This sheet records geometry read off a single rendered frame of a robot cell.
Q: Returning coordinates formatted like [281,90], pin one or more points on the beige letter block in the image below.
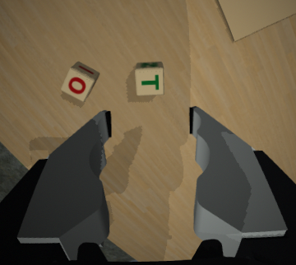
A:
[149,78]
[79,81]

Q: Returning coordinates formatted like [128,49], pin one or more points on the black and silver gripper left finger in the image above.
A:
[59,203]

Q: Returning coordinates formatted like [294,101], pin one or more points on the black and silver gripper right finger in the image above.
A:
[243,198]

